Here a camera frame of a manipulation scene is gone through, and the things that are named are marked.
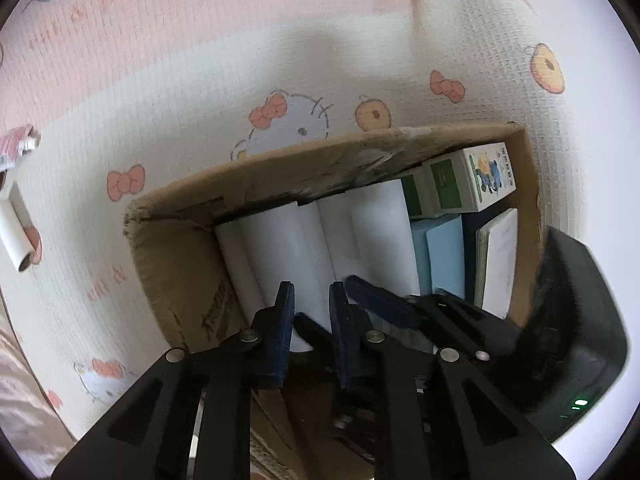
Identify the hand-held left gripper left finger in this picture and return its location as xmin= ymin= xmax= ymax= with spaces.
xmin=50 ymin=281 xmax=296 ymax=480

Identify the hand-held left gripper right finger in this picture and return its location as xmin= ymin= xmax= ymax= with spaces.
xmin=327 ymin=281 xmax=576 ymax=480

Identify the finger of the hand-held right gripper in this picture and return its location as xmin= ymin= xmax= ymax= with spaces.
xmin=345 ymin=275 xmax=525 ymax=377
xmin=294 ymin=313 xmax=336 ymax=355

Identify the white paper roll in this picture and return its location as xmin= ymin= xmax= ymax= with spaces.
xmin=317 ymin=192 xmax=371 ymax=284
xmin=0 ymin=195 xmax=40 ymax=275
xmin=241 ymin=202 xmax=337 ymax=353
xmin=350 ymin=180 xmax=422 ymax=302
xmin=299 ymin=202 xmax=331 ymax=262
xmin=215 ymin=220 xmax=267 ymax=329

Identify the light blue pencil case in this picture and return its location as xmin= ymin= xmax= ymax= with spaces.
xmin=410 ymin=213 xmax=466 ymax=306

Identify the brown cardboard box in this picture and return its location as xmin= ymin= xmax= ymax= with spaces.
xmin=122 ymin=122 xmax=546 ymax=480

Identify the green white cartoon carton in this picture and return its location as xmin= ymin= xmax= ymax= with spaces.
xmin=422 ymin=142 xmax=518 ymax=214

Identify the pink cartoon printed blanket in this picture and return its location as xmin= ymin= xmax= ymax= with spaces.
xmin=0 ymin=0 xmax=640 ymax=461

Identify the pale pink cloth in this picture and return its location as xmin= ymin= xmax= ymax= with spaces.
xmin=0 ymin=317 xmax=78 ymax=466

